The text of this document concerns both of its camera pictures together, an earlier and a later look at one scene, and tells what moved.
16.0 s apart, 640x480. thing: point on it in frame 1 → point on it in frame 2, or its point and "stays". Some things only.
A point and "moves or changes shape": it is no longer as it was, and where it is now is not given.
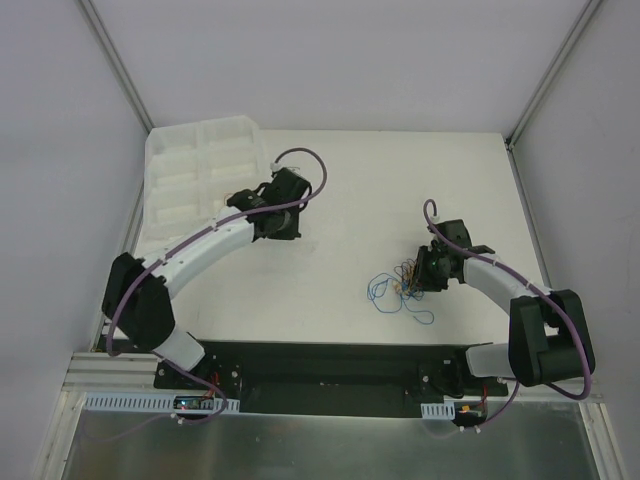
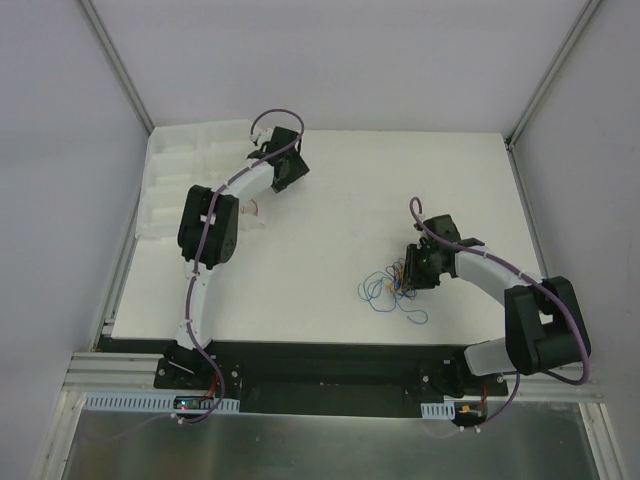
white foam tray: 191,170 stays
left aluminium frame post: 117,64 stays
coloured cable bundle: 388,292 moves or changes shape
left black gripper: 288,226 → 291,170
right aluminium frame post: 584,18 stays
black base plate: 331,378 stays
